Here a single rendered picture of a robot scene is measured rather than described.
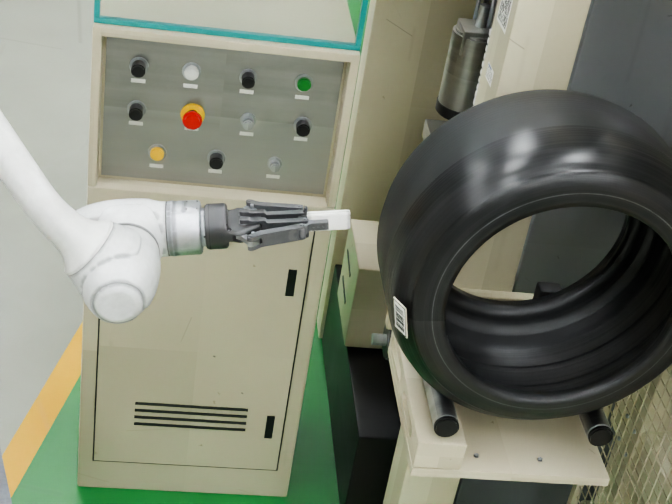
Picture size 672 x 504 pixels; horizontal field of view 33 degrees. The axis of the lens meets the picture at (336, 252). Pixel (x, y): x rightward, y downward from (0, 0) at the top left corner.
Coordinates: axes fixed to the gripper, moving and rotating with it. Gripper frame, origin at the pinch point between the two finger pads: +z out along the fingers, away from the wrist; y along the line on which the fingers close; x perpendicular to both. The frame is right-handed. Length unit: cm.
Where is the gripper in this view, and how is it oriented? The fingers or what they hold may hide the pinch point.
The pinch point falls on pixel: (328, 220)
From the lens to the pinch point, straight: 186.2
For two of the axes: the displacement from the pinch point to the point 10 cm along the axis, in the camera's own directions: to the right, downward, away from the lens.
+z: 10.0, -0.5, 0.6
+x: 0.1, 8.4, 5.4
